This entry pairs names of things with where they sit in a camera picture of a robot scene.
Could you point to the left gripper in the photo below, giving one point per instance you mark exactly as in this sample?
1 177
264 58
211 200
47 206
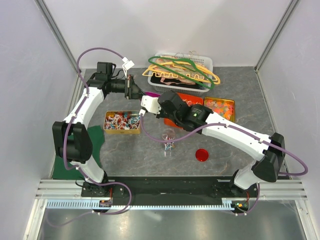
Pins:
135 92

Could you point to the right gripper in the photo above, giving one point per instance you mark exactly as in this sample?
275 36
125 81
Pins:
161 114

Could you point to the purple plastic scoop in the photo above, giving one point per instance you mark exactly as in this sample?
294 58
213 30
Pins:
152 94

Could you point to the orange tray of lollipops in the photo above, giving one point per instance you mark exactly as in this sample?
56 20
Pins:
190 100

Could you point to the gold tin of candies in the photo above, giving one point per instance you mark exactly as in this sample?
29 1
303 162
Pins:
122 122

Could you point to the gold tin of gummies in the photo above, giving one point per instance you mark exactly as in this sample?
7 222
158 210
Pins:
226 108

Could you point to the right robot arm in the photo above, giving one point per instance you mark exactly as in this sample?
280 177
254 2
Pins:
264 149

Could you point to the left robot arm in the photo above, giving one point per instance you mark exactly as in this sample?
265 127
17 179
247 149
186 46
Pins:
71 139

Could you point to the black garment in basket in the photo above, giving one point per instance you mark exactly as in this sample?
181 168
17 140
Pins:
175 83

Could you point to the clear glass jar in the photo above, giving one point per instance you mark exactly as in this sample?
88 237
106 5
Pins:
168 147

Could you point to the white plastic basket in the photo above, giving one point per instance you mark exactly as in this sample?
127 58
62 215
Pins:
182 59

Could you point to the floral pink cloth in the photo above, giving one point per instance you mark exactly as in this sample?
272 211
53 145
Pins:
175 72

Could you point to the orange clothes hanger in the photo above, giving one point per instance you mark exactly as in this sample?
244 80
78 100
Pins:
186 74

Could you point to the green clothes hanger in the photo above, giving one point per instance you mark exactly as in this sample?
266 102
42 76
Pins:
185 71

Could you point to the yellow clothes hanger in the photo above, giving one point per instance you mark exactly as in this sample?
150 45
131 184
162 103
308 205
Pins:
192 71

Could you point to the red jar lid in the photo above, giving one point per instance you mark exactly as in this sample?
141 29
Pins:
201 155

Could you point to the green cloth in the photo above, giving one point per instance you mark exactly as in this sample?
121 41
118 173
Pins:
97 137

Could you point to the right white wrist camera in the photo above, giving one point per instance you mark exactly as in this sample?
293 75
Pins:
149 104

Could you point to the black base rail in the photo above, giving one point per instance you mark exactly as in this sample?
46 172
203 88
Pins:
168 186

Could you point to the grey cable duct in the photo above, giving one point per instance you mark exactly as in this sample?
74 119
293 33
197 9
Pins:
106 204

